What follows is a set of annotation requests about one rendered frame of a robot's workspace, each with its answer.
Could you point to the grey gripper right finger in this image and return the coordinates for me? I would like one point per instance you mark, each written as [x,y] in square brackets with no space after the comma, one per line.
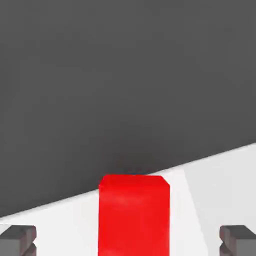
[240,243]

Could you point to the small red cube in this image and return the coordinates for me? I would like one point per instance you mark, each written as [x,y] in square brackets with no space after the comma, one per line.
[134,216]

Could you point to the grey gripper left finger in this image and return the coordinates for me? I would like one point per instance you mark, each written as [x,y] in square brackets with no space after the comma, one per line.
[16,243]

